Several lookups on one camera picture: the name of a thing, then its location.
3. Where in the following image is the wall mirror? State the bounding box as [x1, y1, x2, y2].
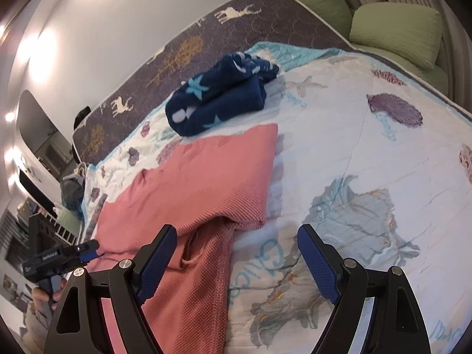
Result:
[18, 90, 75, 167]

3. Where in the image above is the grey bag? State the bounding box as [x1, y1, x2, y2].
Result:
[60, 164, 94, 212]

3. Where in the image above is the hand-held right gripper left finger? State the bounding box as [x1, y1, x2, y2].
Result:
[44, 224, 178, 354]

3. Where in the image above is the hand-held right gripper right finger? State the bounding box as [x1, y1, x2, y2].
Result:
[297, 224, 432, 354]

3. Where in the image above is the person's left hand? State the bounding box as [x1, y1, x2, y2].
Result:
[31, 278, 69, 311]

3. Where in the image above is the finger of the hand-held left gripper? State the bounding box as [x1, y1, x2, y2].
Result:
[76, 240, 101, 265]

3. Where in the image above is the black chair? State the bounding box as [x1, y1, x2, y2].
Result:
[74, 106, 92, 130]

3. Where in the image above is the navy star-print fleece garment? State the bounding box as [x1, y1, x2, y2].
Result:
[165, 52, 281, 137]

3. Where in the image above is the white crib rail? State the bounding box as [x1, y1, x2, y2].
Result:
[55, 210, 84, 246]

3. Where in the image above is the green pillow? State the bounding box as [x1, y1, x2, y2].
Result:
[348, 3, 443, 71]
[293, 0, 353, 40]

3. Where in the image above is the pink knit garment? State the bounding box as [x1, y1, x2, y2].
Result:
[84, 123, 279, 354]

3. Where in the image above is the white animal-print quilt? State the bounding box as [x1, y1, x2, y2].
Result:
[79, 40, 472, 354]

